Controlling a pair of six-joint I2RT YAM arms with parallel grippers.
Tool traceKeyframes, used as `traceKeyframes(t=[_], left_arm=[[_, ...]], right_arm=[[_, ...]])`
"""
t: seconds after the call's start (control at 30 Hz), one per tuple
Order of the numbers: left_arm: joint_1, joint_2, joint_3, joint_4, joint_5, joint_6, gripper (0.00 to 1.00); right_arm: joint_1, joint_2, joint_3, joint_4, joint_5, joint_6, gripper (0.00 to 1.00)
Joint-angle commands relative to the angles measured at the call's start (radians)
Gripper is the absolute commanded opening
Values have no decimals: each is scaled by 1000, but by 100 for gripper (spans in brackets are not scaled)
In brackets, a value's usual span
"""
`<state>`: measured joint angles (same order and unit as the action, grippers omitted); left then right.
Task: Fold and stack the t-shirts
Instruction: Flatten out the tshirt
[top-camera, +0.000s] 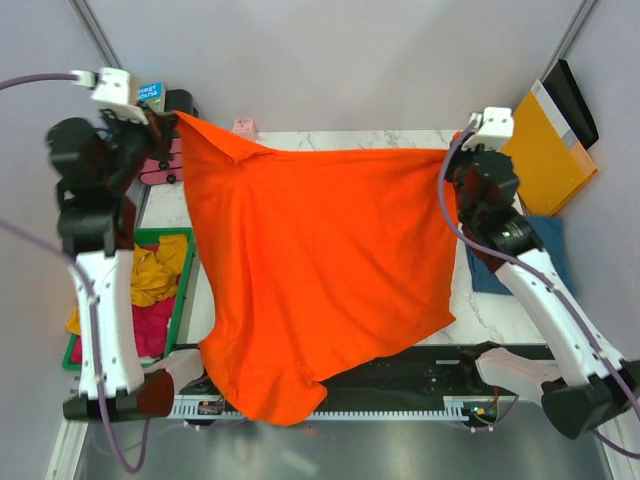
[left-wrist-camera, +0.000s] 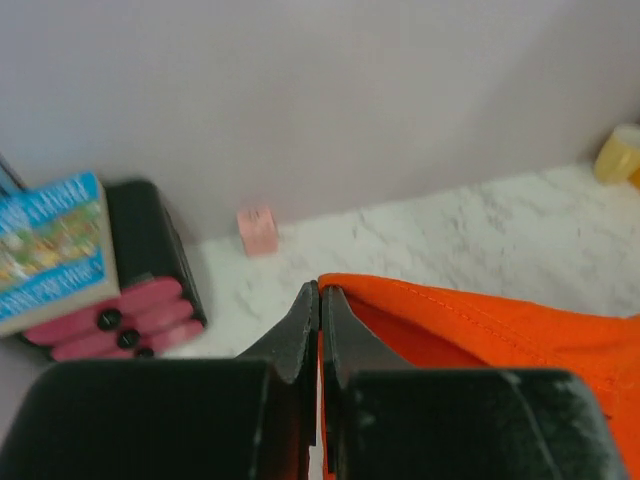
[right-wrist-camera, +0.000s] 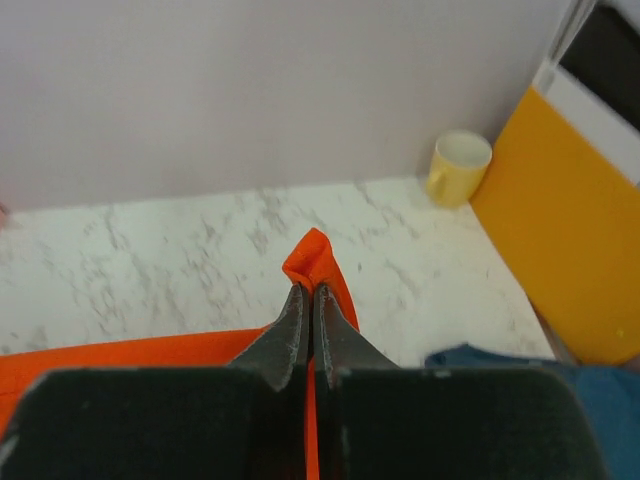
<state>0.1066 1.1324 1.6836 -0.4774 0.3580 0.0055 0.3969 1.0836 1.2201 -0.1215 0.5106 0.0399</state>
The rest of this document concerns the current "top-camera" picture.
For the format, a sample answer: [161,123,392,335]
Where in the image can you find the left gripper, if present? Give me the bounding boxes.
[102,99,179,190]

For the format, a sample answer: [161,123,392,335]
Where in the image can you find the orange t-shirt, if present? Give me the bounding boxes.
[177,113,456,426]

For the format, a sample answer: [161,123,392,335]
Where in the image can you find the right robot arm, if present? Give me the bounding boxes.
[438,145,639,439]

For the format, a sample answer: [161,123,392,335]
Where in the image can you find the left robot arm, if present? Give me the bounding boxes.
[46,108,220,423]

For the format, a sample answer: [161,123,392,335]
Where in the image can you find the orange folder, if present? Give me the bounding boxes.
[502,89,598,216]

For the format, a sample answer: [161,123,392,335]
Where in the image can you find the blue treehouse paperback book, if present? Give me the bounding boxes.
[138,82,166,112]

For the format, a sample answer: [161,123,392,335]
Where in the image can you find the folded blue t-shirt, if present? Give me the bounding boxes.
[465,215,576,296]

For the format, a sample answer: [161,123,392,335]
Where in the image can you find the white grey folder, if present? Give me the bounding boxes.
[531,80,579,149]

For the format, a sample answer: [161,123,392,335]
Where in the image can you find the black folder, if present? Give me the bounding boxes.
[542,59,599,150]

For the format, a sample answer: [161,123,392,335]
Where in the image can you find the yellow t-shirt in bin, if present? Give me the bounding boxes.
[65,236,190,335]

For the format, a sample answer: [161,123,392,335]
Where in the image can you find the small pink box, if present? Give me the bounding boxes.
[232,118,258,141]

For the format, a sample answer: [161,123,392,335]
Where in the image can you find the magenta t-shirt in bin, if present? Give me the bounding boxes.
[66,297,175,364]

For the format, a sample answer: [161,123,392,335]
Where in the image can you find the green plastic bin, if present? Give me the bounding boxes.
[61,227,197,371]

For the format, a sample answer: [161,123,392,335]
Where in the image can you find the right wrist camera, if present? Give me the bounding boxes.
[462,107,515,151]

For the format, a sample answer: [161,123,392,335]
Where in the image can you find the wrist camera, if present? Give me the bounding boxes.
[462,107,515,151]
[91,67,148,125]

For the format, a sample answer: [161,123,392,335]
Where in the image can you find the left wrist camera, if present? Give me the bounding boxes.
[91,67,148,125]

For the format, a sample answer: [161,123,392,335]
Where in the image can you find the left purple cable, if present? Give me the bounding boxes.
[0,72,251,474]

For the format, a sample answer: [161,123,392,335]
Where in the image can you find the left aluminium frame post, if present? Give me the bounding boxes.
[69,0,122,69]

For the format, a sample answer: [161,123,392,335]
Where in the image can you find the aluminium frame post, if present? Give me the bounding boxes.
[69,0,122,69]
[547,0,600,68]

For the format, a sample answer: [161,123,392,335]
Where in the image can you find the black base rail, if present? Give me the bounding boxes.
[179,345,560,420]

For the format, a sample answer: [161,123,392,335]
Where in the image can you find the right aluminium frame post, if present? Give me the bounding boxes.
[547,0,600,68]

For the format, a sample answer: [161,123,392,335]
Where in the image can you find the grey slotted cable duct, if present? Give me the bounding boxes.
[166,395,469,422]

